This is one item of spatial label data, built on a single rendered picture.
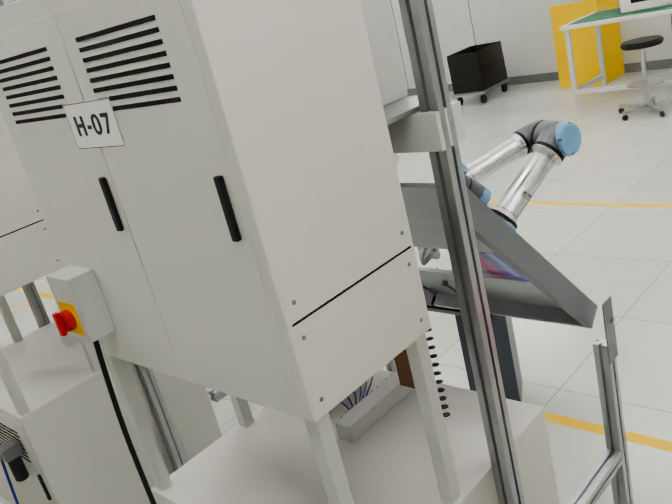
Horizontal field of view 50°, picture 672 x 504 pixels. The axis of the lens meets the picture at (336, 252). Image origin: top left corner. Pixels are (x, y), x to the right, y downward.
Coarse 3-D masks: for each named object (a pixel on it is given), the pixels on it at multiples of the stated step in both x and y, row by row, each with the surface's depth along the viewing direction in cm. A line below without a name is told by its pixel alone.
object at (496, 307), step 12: (432, 300) 216; (444, 300) 213; (456, 300) 210; (492, 300) 203; (492, 312) 201; (504, 312) 199; (516, 312) 196; (528, 312) 194; (540, 312) 192; (552, 312) 190; (564, 312) 188; (564, 324) 187; (576, 324) 184
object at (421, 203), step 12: (408, 192) 145; (420, 192) 143; (432, 192) 141; (408, 204) 151; (420, 204) 149; (432, 204) 147; (408, 216) 159; (420, 216) 156; (432, 216) 154; (420, 228) 164; (432, 228) 161; (420, 240) 173; (432, 240) 169; (444, 240) 167; (492, 252) 164
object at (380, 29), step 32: (384, 0) 133; (384, 32) 134; (384, 64) 135; (384, 96) 135; (416, 96) 137; (608, 320) 178; (608, 352) 180; (384, 384) 184; (352, 416) 174; (608, 480) 186
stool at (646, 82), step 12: (648, 36) 615; (660, 36) 601; (624, 48) 606; (636, 48) 597; (636, 84) 620; (648, 84) 609; (648, 96) 622; (636, 108) 621; (660, 108) 601; (624, 120) 620
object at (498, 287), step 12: (420, 276) 205; (432, 276) 200; (444, 276) 196; (492, 276) 183; (504, 276) 181; (432, 288) 213; (444, 288) 209; (492, 288) 192; (504, 288) 188; (516, 288) 185; (528, 288) 181; (504, 300) 200; (516, 300) 196; (528, 300) 192; (540, 300) 188
